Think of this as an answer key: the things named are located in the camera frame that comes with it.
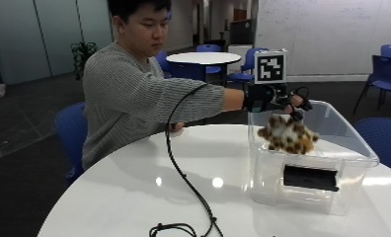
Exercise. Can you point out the brown spotted soft toy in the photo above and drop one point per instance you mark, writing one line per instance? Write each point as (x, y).
(287, 135)

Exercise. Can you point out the white cube of black markers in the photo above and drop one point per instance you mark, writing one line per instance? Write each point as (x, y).
(270, 67)

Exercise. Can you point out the black label on bin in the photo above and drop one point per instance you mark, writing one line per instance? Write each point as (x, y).
(311, 177)

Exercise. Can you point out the black cabinet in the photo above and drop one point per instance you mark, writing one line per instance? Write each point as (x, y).
(240, 32)

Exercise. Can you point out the clear plastic storage bin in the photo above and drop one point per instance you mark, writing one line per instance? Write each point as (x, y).
(318, 184)

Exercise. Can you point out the round white table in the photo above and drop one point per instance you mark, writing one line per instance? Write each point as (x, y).
(203, 58)

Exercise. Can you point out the the person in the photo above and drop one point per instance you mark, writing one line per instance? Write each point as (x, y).
(124, 98)

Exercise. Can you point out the green potted plant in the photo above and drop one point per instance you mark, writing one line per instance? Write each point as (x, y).
(82, 54)

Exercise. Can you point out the white pedestal box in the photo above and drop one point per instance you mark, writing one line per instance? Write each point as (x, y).
(239, 49)

